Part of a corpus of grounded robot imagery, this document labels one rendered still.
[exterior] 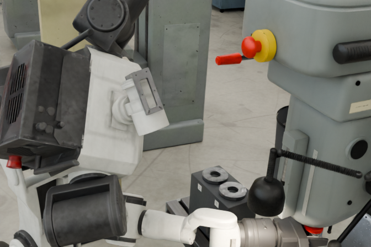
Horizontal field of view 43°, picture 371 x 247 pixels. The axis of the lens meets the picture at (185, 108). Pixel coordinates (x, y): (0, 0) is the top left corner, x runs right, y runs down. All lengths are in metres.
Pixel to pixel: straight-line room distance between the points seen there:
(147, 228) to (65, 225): 0.33
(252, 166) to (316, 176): 2.80
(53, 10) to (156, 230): 1.56
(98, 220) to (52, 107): 0.23
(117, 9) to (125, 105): 0.21
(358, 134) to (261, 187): 0.23
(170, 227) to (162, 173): 2.45
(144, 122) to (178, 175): 2.74
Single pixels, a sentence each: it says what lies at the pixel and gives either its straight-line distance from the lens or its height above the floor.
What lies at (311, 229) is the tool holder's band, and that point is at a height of 1.27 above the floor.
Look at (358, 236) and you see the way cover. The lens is 1.66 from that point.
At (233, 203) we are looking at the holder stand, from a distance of 1.51.
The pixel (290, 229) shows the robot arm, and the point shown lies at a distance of 1.23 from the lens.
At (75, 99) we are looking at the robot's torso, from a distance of 0.95.
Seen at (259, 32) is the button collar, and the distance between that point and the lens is 0.87.
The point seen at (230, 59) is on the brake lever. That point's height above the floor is 1.70.
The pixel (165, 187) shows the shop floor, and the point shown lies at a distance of 3.50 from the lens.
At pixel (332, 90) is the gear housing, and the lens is 0.91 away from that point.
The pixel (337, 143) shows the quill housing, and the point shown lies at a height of 1.56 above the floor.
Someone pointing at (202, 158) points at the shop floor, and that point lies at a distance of 3.86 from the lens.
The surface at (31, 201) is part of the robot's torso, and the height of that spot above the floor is 1.23.
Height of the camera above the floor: 2.02
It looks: 26 degrees down
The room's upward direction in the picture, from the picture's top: 3 degrees clockwise
